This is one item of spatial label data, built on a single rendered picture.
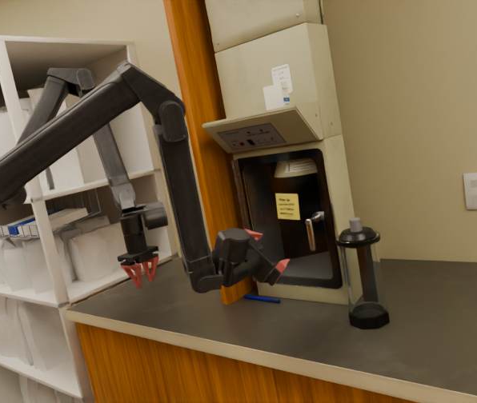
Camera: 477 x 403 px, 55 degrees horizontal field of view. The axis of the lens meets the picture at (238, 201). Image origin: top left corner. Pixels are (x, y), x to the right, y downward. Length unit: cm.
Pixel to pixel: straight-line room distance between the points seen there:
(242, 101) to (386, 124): 52
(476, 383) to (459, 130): 82
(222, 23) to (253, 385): 101
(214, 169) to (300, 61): 42
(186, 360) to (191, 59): 90
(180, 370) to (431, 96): 115
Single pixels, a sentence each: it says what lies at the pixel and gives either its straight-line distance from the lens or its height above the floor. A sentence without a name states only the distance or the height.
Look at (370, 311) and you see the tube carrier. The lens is 118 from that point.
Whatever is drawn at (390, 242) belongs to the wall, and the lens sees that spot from 171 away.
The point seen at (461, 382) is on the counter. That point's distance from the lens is 100.
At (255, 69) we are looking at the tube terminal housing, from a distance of 134.
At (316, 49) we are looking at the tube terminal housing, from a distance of 127.
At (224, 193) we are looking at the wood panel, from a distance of 145.
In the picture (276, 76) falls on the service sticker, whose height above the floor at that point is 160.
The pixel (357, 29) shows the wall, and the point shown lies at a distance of 166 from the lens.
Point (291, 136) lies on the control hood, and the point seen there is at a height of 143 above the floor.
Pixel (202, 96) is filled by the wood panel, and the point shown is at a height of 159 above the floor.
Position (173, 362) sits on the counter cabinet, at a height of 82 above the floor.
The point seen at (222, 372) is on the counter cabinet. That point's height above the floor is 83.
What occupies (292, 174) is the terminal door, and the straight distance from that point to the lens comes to 129.
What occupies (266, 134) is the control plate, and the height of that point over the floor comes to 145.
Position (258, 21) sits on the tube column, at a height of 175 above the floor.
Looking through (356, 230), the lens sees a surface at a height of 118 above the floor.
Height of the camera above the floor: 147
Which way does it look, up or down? 9 degrees down
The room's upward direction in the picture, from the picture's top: 10 degrees counter-clockwise
